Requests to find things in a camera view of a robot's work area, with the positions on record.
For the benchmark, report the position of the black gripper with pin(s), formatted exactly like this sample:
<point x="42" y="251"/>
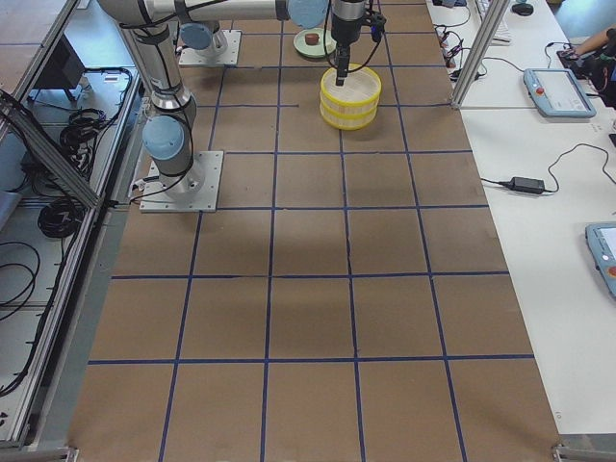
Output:
<point x="346" y="30"/>

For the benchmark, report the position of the yellow steamer layer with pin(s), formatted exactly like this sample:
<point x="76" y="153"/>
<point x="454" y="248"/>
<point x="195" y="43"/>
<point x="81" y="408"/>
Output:
<point x="347" y="122"/>
<point x="359" y="93"/>

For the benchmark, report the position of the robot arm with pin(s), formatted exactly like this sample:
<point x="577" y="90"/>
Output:
<point x="348" y="9"/>
<point x="167" y="135"/>

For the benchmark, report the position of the light green plate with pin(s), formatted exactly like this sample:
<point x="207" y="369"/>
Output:
<point x="326" y="46"/>

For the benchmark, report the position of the red-brown bun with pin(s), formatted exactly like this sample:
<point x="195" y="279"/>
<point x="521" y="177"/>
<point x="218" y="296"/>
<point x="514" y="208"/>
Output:
<point x="312" y="39"/>

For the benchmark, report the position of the teach pendant far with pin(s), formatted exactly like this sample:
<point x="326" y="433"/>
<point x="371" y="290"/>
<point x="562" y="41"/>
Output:
<point x="557" y="93"/>

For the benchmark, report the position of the teach pendant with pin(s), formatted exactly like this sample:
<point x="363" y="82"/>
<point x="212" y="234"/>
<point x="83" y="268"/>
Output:
<point x="600" y="239"/>
<point x="557" y="93"/>

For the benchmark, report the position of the black power adapter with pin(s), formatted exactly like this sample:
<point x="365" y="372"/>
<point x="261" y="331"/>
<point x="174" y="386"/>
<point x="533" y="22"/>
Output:
<point x="524" y="185"/>

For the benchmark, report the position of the teach pendant near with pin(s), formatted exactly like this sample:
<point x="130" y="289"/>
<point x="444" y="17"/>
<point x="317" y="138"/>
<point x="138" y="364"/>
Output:
<point x="600" y="239"/>

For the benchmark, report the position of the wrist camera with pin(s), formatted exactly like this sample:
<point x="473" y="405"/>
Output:
<point x="377" y="26"/>

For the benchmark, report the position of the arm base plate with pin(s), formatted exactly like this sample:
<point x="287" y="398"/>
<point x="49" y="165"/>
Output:
<point x="196" y="192"/>
<point x="212" y="48"/>

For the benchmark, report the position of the aluminium frame post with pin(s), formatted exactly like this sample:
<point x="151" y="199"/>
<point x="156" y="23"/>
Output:
<point x="482" y="41"/>

